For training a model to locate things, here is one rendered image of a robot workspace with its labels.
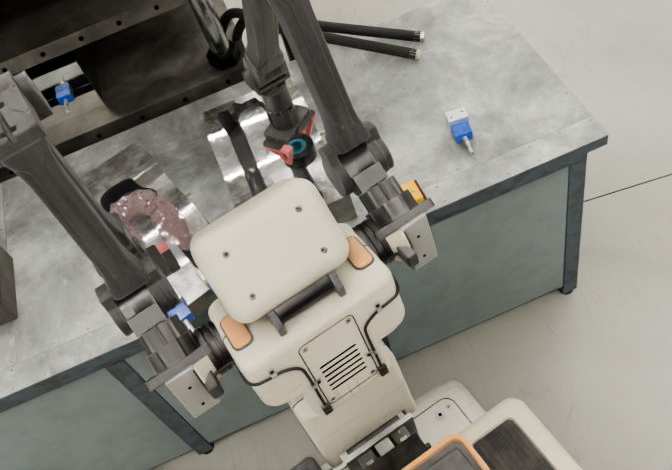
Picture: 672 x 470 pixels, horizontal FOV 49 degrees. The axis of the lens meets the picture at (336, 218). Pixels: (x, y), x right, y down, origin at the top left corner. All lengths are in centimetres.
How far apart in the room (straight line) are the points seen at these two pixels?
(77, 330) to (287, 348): 84
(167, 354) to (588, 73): 235
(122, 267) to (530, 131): 109
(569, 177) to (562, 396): 71
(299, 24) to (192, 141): 101
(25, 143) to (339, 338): 54
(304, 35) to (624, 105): 206
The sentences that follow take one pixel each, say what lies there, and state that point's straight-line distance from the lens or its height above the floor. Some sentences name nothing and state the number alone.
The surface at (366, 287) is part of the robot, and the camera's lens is 114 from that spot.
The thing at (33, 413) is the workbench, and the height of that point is 61.
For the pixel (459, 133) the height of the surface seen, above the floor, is 84.
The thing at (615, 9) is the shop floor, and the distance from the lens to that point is 347.
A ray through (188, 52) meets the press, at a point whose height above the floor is 78.
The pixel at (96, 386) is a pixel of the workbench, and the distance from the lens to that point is 201.
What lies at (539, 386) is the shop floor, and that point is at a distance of 239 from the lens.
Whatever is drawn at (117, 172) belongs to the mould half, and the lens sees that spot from 196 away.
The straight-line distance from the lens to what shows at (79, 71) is 230.
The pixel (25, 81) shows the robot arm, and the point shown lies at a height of 161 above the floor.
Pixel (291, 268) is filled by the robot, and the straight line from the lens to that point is 108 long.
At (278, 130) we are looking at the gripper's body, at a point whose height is 108.
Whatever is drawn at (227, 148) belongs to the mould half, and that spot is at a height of 91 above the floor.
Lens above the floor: 219
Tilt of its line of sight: 52 degrees down
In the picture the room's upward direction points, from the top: 20 degrees counter-clockwise
